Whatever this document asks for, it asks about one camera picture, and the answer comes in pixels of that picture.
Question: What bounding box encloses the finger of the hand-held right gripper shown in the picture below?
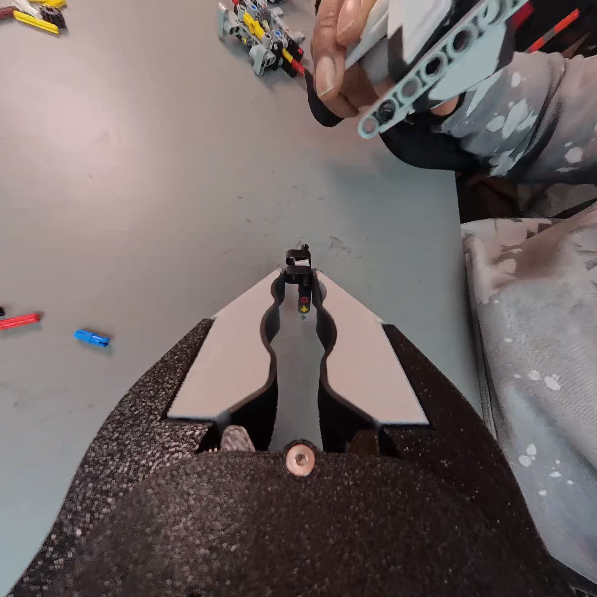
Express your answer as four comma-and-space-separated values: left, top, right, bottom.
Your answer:
344, 0, 455, 84
427, 21, 514, 104

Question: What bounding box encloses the blue connector pin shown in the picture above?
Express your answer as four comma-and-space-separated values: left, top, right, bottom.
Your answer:
74, 329, 112, 348

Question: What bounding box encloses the orange and grey striped bar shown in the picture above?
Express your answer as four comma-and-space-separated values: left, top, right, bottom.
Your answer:
526, 8, 581, 53

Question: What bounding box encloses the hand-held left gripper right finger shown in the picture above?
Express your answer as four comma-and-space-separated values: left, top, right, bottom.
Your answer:
311, 270, 430, 452

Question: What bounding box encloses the red connector pin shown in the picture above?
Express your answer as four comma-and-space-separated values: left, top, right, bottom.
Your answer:
0, 312, 42, 331

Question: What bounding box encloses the person's torso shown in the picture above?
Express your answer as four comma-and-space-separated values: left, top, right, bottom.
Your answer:
461, 187, 597, 584

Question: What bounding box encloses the red chair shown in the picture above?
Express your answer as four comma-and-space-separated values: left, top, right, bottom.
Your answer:
511, 0, 535, 33

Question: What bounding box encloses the grey toy beam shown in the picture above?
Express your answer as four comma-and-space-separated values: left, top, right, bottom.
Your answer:
358, 0, 530, 140

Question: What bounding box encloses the toy beam assembly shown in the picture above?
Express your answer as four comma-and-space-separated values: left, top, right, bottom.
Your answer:
285, 243, 314, 322

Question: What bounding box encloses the person's right hand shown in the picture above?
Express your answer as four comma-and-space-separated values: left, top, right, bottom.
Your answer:
309, 0, 396, 119

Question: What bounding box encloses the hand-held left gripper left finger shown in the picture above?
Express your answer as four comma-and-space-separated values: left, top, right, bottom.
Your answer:
166, 269, 287, 451

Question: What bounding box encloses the partly built toy car chassis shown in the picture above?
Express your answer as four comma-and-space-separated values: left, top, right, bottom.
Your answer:
217, 0, 307, 78

